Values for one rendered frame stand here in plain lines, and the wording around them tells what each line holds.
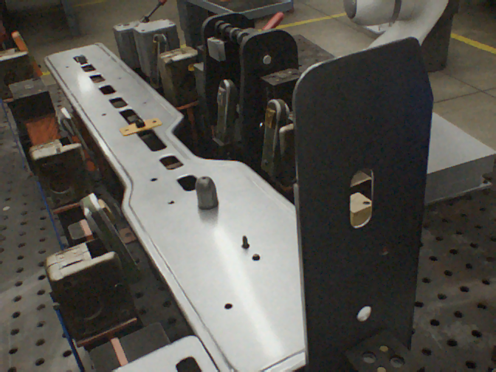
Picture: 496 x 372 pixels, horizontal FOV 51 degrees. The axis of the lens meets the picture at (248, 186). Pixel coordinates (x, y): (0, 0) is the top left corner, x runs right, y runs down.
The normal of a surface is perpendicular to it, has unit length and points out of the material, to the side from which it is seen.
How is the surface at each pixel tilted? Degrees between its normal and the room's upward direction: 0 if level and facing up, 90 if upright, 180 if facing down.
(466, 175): 90
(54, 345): 0
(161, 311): 0
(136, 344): 0
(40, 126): 90
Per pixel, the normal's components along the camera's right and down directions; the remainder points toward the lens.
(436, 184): 0.31, 0.48
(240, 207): -0.11, -0.84
